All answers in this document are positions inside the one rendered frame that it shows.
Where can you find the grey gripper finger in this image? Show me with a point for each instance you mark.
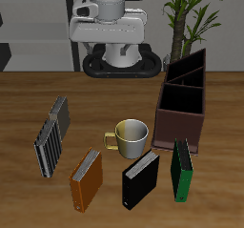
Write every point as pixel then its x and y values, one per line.
pixel 88 48
pixel 125 48

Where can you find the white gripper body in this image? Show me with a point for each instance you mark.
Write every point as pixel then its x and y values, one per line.
pixel 105 33

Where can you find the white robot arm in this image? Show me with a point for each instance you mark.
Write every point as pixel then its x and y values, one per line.
pixel 108 3

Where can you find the dark grey book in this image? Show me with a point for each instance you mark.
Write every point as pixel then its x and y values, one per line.
pixel 63 117

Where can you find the dark brown desk caddy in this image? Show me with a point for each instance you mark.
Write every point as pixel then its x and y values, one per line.
pixel 179 127

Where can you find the black and white striped book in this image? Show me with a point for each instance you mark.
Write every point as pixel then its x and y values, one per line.
pixel 50 149

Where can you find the orange-yellow book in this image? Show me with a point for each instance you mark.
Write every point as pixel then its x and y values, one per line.
pixel 89 184

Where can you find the green book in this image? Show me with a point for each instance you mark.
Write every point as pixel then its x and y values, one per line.
pixel 184 182

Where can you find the green pot plant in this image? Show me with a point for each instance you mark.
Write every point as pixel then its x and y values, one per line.
pixel 178 37

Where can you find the grey shelf unit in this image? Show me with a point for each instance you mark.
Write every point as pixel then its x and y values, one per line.
pixel 31 22

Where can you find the white and yellow mug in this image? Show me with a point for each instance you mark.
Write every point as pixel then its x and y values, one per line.
pixel 130 142

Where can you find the flat black base plate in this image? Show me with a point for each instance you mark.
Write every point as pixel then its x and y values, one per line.
pixel 122 72

